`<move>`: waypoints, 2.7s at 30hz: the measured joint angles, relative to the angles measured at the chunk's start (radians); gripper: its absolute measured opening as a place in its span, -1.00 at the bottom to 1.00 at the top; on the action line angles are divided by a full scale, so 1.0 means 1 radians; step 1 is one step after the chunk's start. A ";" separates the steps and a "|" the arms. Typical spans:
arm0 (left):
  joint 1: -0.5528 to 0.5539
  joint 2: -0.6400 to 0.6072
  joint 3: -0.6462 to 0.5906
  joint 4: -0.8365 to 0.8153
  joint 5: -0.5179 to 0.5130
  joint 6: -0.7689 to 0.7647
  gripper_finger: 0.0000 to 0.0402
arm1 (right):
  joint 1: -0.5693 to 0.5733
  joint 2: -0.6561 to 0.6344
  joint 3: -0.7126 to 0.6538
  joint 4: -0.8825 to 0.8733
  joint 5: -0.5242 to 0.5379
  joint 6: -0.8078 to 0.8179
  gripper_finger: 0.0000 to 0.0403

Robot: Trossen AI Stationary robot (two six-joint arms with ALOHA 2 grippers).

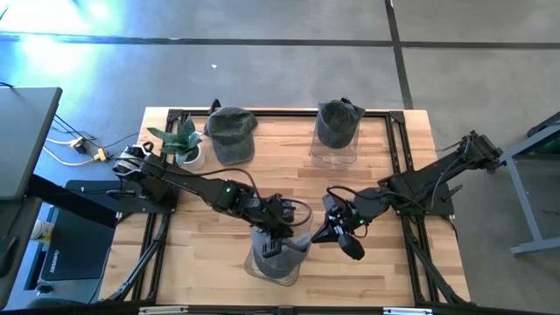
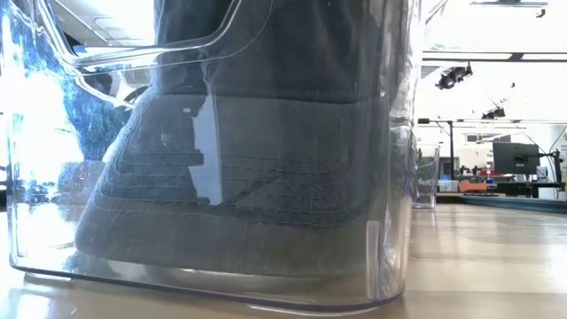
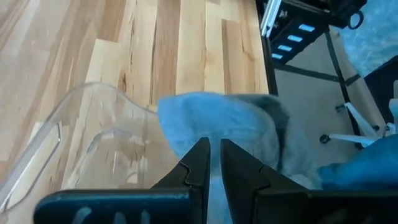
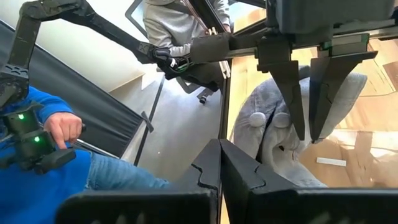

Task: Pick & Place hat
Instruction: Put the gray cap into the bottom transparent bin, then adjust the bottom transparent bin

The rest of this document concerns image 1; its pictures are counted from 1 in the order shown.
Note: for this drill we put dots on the white paper cup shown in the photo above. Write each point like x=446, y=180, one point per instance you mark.
x=42, y=231

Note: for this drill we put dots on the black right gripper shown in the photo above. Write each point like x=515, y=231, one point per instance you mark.
x=343, y=216

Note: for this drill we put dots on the silver aluminium bar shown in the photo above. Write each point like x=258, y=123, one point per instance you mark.
x=407, y=311
x=163, y=310

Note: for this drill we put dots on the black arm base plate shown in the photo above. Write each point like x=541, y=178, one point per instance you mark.
x=439, y=203
x=87, y=197

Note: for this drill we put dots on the black mouse mat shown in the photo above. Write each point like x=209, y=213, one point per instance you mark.
x=74, y=254

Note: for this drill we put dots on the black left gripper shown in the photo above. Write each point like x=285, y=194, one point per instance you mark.
x=275, y=216

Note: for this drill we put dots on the clear plastic bin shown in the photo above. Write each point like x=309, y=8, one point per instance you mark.
x=250, y=268

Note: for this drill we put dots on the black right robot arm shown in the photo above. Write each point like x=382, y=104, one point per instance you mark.
x=420, y=184

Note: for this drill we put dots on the green potted plant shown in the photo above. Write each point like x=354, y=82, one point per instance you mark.
x=181, y=142

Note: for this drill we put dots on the clear plastic cap stand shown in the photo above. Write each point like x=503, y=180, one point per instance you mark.
x=334, y=158

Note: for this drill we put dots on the grey metal cart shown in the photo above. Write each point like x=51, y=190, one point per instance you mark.
x=520, y=188

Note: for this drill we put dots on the grey baseball cap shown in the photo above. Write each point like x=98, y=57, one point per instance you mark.
x=231, y=135
x=284, y=262
x=337, y=124

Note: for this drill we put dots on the white plant pot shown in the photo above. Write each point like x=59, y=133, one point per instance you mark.
x=197, y=162

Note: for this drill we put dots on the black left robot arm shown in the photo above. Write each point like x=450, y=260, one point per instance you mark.
x=197, y=186

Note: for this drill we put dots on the yellow power plug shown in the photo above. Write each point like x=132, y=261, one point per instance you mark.
x=79, y=144
x=101, y=154

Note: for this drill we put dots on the grey desk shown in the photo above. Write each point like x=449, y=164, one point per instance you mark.
x=26, y=140

